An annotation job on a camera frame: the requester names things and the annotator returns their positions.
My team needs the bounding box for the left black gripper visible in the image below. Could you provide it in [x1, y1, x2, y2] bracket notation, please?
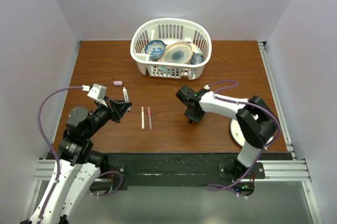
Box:
[84, 95, 131, 138]

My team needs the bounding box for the white black marker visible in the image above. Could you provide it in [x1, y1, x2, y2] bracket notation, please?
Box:
[122, 85, 130, 103]

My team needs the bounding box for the white pink pen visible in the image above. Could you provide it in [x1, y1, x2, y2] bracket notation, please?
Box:
[141, 106, 145, 130]

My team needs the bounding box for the purple eraser cap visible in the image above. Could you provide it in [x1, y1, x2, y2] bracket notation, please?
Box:
[113, 81, 123, 86]

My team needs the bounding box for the red purple pen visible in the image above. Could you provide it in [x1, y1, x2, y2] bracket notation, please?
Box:
[147, 107, 153, 130]

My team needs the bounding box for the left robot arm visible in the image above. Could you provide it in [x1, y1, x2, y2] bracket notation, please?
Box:
[24, 97, 132, 223]

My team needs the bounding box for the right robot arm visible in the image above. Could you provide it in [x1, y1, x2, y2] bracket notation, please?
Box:
[176, 85, 281, 178]

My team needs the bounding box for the watermelon pattern plate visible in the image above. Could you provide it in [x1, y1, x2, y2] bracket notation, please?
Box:
[230, 119, 246, 147]

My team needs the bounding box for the dark blue cup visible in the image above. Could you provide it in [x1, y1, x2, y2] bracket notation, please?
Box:
[190, 53, 204, 65]

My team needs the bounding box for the beige blue plate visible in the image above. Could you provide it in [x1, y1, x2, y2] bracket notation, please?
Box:
[158, 42, 193, 64]

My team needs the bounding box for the blue patterned bowl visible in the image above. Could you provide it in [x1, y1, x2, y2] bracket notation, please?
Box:
[144, 39, 166, 59]

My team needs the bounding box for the white plastic basket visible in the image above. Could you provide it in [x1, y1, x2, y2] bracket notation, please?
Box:
[130, 18, 212, 80]

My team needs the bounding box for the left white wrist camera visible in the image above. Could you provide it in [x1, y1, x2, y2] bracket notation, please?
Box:
[82, 84, 107, 107]

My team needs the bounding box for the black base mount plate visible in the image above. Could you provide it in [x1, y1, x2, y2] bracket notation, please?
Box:
[84, 151, 266, 192]

